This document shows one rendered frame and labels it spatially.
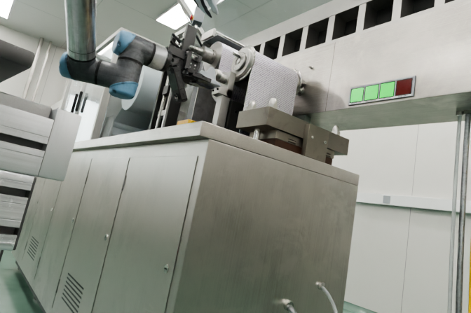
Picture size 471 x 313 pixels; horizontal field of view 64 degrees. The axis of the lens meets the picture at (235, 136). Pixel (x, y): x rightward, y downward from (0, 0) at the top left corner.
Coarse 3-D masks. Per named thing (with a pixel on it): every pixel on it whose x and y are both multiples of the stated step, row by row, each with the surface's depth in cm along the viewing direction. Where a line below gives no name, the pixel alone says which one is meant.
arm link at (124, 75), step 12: (120, 60) 110; (132, 60) 110; (108, 72) 108; (120, 72) 109; (132, 72) 110; (108, 84) 109; (120, 84) 108; (132, 84) 110; (120, 96) 111; (132, 96) 111
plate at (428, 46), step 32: (384, 32) 137; (416, 32) 126; (448, 32) 117; (288, 64) 176; (320, 64) 159; (352, 64) 145; (384, 64) 133; (416, 64) 123; (448, 64) 114; (320, 96) 154; (416, 96) 120; (448, 96) 113; (352, 128) 165
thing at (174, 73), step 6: (168, 72) 121; (174, 72) 119; (180, 72) 120; (168, 78) 122; (174, 78) 120; (180, 78) 120; (174, 84) 121; (180, 84) 120; (174, 90) 122; (180, 90) 120; (174, 96) 122; (180, 96) 120; (186, 96) 122; (180, 102) 122
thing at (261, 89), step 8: (256, 80) 141; (264, 80) 144; (248, 88) 139; (256, 88) 141; (264, 88) 144; (272, 88) 146; (280, 88) 148; (288, 88) 151; (248, 96) 139; (256, 96) 141; (264, 96) 143; (272, 96) 146; (280, 96) 148; (288, 96) 151; (248, 104) 139; (264, 104) 143; (280, 104) 148; (288, 104) 150; (288, 112) 150
